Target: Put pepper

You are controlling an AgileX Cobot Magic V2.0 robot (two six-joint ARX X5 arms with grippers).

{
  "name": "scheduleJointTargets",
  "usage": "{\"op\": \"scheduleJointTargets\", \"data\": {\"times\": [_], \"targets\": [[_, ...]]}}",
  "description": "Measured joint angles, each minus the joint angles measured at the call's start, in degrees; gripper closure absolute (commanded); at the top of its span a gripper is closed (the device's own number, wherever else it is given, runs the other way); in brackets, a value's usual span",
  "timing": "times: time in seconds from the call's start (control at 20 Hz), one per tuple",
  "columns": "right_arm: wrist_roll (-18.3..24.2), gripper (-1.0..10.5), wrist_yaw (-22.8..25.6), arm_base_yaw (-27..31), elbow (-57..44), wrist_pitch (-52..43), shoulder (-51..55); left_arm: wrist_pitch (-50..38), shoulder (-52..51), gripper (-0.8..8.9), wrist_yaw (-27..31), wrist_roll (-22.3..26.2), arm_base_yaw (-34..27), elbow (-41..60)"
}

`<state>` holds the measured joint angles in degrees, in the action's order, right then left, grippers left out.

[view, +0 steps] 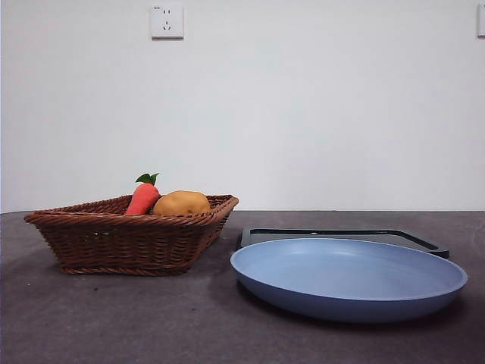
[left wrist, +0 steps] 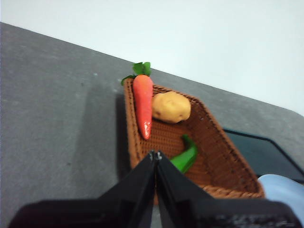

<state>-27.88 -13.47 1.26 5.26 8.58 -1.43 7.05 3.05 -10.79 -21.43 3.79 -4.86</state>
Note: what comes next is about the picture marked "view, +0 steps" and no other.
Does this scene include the blue round plate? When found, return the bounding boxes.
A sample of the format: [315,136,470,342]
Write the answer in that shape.
[230,237,468,324]

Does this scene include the tan potato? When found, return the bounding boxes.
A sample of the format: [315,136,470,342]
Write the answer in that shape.
[152,190,211,217]

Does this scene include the black rectangular tray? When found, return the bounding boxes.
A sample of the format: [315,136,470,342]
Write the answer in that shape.
[238,227,451,260]

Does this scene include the orange carrot with green leaf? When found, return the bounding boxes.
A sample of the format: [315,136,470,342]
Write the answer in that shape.
[124,172,161,216]

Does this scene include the brown wicker basket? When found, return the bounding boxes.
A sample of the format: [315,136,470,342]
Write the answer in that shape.
[23,194,240,276]

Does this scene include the white wall socket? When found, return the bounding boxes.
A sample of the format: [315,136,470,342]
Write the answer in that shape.
[151,4,185,40]

